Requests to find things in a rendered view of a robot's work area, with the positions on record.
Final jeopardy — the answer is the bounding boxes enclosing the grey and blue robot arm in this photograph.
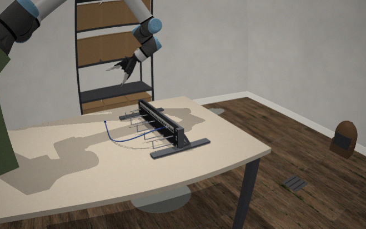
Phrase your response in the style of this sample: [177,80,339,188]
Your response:
[0,0,162,74]

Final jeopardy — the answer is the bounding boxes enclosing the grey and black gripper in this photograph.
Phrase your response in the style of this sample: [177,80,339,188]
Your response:
[106,53,140,86]

